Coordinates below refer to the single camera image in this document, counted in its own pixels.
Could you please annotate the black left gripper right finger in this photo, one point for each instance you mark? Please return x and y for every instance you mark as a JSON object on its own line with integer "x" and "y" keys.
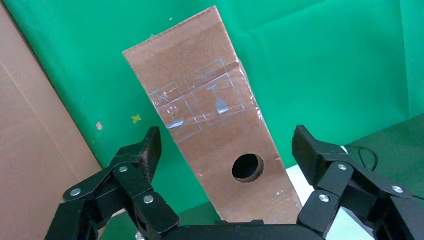
{"x": 341, "y": 185}

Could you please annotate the small pale paper scrap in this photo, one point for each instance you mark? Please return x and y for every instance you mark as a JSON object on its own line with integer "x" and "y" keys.
{"x": 98, "y": 125}

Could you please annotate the large open cardboard carton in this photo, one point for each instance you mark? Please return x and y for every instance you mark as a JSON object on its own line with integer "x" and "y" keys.
{"x": 33, "y": 149}

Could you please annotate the yellow star sticker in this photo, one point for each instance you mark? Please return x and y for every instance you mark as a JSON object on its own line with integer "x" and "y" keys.
{"x": 136, "y": 118}

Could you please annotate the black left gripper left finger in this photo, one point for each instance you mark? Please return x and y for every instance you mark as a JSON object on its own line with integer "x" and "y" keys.
{"x": 126, "y": 185}

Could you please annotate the green table cloth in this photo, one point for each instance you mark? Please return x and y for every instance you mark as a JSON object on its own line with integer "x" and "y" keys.
{"x": 314, "y": 66}

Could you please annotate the small taped cardboard box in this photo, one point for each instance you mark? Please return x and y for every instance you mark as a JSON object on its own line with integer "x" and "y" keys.
{"x": 212, "y": 139}

